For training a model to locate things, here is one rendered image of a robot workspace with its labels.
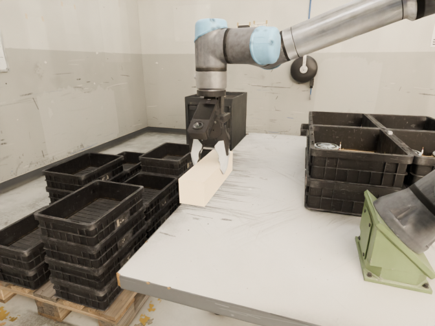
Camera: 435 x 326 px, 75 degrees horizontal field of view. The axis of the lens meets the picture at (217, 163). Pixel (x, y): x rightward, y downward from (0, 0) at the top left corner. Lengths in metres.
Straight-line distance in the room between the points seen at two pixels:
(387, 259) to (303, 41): 0.54
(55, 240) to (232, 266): 0.87
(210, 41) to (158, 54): 4.43
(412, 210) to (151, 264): 0.64
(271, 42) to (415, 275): 0.61
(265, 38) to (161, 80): 4.50
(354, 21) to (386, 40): 3.81
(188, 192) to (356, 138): 0.91
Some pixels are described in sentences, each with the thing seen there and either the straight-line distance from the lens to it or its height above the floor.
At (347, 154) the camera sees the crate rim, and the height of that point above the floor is 0.92.
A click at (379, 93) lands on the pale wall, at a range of 4.57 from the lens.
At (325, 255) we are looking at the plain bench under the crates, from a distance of 0.87.
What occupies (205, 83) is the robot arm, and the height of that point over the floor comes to 1.15.
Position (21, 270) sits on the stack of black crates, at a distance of 1.72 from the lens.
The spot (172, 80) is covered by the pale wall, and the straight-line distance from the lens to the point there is 5.00.
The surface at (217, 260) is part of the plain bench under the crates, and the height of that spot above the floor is 0.70.
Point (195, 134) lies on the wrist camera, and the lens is 0.63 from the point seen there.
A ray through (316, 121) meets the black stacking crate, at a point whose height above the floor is 0.87.
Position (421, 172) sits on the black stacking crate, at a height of 0.88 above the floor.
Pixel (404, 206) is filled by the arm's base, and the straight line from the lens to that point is 0.78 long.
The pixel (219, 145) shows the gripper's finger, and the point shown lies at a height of 1.00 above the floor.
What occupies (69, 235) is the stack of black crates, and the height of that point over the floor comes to 0.52.
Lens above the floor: 1.20
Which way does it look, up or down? 19 degrees down
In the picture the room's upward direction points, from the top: straight up
